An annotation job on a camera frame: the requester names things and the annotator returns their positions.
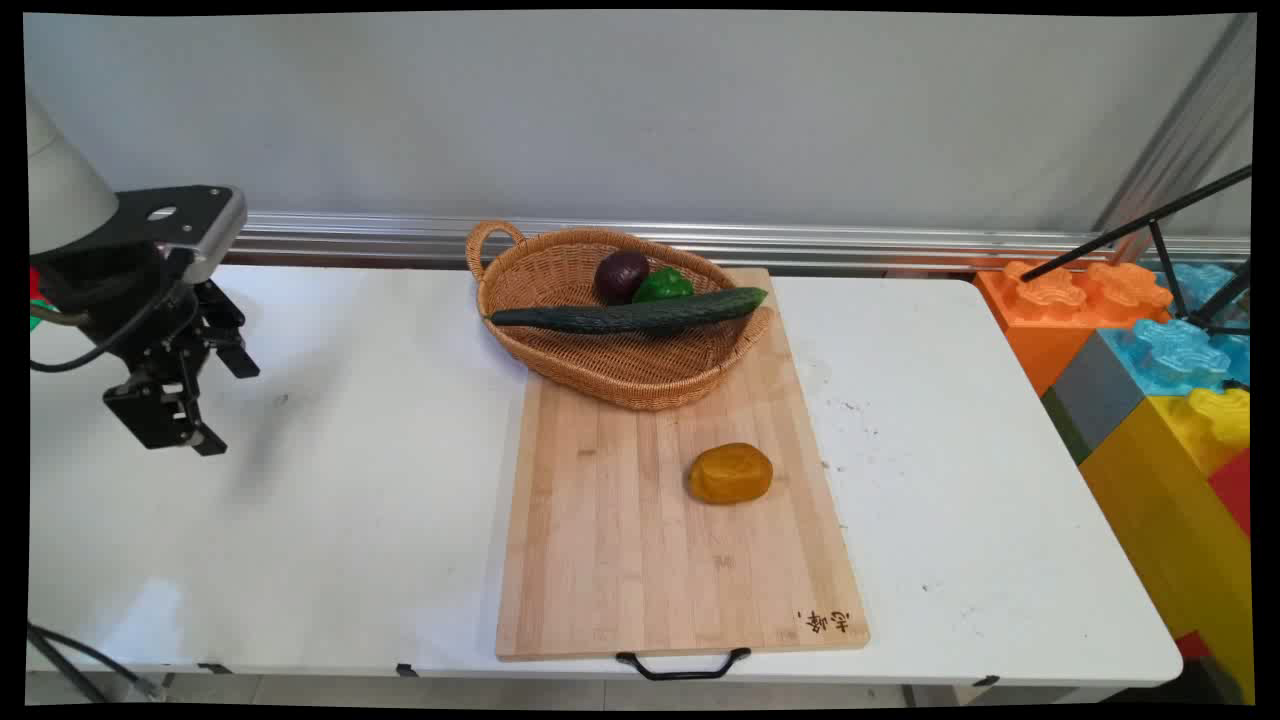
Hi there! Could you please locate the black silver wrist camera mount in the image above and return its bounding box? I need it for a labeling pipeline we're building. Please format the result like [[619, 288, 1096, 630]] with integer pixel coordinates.
[[58, 185, 249, 287]]

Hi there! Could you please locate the orange brown bread roll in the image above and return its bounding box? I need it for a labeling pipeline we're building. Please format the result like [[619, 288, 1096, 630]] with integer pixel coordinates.
[[688, 442, 774, 506]]

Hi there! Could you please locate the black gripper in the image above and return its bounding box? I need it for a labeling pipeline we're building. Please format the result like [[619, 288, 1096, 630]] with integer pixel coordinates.
[[42, 248, 262, 458]]

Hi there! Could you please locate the wooden cutting board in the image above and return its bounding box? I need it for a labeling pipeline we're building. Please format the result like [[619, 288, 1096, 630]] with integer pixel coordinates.
[[494, 267, 871, 683]]

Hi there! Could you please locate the long green cucumber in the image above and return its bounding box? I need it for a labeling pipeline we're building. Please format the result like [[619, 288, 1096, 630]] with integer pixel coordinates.
[[489, 287, 769, 336]]

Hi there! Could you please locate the dark purple avocado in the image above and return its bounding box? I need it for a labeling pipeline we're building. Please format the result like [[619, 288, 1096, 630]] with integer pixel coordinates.
[[594, 250, 652, 306]]

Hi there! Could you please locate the dark green giant building block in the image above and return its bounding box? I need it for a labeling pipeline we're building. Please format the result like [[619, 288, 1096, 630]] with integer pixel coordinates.
[[1040, 388, 1093, 467]]

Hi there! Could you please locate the aluminium rail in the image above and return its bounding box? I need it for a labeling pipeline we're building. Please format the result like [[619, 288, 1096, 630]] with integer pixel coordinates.
[[228, 211, 1251, 269]]

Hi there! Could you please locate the thick black cable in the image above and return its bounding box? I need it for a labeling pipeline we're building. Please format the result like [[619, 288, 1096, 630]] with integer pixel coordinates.
[[28, 626, 109, 704]]

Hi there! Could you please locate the orange giant building block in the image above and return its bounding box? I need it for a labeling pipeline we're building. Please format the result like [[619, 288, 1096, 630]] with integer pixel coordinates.
[[973, 260, 1174, 397]]

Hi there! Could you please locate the green bell pepper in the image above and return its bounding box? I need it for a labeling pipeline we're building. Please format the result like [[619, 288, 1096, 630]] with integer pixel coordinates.
[[632, 267, 695, 304]]

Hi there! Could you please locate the black cable with metal connector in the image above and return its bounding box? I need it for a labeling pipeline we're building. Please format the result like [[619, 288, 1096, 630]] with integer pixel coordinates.
[[28, 624, 169, 698]]

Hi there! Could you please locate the woven wicker basket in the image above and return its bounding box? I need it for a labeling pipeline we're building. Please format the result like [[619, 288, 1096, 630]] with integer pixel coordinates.
[[465, 220, 775, 412]]

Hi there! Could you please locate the yellow giant building block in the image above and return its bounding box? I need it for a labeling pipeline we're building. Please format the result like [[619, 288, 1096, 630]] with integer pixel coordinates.
[[1078, 387, 1255, 701]]

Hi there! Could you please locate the aluminium post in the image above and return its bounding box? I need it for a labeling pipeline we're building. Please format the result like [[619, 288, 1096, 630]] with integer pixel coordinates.
[[1093, 15, 1255, 263]]

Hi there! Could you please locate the blue giant building block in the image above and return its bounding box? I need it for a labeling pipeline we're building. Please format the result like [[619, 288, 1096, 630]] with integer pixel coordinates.
[[1155, 262, 1251, 323], [1098, 317, 1251, 397]]

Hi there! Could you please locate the black tripod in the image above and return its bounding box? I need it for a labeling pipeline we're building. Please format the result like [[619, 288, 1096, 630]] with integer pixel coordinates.
[[1020, 165, 1253, 336]]

